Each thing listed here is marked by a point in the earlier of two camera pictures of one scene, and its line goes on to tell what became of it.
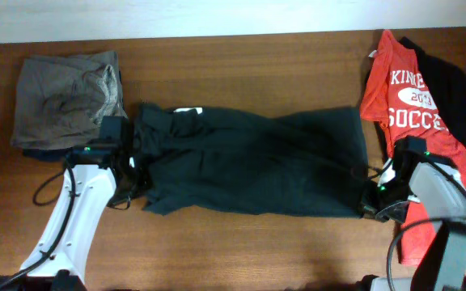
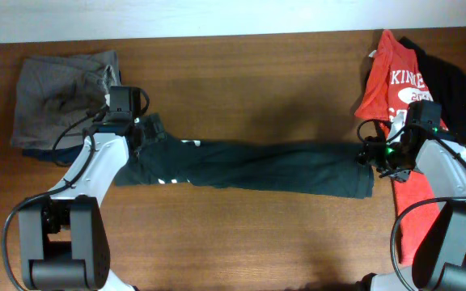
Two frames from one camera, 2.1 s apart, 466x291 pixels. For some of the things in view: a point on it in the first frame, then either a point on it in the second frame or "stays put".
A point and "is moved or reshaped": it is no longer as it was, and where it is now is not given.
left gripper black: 142,169 to 140,122
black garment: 461,103 stays put
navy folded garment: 55,154 stays put
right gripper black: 370,209 to 370,153
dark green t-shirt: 311,162 is moved or reshaped
